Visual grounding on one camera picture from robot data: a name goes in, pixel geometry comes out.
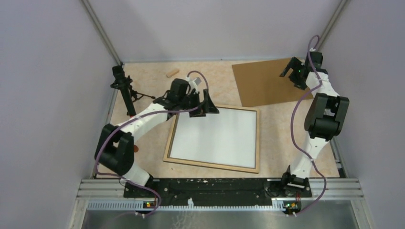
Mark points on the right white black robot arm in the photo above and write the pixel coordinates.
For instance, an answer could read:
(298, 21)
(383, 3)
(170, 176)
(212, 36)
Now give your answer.
(324, 120)

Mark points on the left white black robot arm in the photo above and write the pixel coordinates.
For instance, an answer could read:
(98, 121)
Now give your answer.
(115, 149)

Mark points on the black mini tripod orange tip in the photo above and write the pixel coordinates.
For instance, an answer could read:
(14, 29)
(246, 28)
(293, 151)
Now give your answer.
(123, 83)

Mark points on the small wooden cylinder block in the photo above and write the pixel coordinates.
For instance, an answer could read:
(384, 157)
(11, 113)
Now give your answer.
(172, 72)

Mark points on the landscape photo print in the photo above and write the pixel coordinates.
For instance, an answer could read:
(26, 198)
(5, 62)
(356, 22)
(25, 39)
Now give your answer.
(215, 136)

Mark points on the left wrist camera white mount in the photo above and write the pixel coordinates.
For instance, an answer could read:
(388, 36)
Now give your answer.
(193, 83)

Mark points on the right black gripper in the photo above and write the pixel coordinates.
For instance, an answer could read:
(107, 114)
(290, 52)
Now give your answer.
(294, 64)

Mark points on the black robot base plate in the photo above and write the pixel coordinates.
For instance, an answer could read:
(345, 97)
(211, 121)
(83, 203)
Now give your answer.
(216, 192)

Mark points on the white toothed cable duct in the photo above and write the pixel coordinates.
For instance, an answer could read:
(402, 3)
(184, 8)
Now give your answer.
(139, 205)

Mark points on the brown cardboard backing board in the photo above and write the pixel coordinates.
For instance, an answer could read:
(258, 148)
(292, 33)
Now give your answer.
(259, 83)

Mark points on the wooden picture frame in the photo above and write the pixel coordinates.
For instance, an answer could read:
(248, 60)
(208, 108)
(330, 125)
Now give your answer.
(167, 151)

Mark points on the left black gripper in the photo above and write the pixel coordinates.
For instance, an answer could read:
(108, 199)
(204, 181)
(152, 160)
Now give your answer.
(207, 106)

